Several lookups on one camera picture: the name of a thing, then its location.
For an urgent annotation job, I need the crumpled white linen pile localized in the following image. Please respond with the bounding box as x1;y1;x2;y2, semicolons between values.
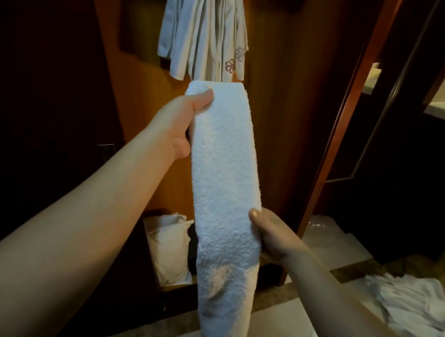
355;269;445;337

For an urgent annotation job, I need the person's left hand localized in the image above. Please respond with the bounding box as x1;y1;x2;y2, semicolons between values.
143;82;215;163

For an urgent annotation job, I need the white terry towel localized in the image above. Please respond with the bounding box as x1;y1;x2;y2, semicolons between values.
158;76;281;337

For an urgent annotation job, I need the white pillow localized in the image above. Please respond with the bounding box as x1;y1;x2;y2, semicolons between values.
141;211;200;289

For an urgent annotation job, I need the person's left forearm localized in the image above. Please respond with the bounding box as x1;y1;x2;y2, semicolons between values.
0;109;179;337

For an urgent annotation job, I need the person's right forearm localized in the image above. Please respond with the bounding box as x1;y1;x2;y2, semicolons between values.
275;247;445;337

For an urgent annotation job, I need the wooden wardrobe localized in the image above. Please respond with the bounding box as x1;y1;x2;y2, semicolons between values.
50;0;404;315

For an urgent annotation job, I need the dark wooden door frame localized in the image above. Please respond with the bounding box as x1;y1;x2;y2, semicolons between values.
309;0;445;272

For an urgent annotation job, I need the person's right hand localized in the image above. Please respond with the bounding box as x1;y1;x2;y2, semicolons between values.
243;207;316;269

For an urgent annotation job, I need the hanging white embroidered cloth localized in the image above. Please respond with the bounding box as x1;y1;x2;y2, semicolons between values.
155;0;255;87

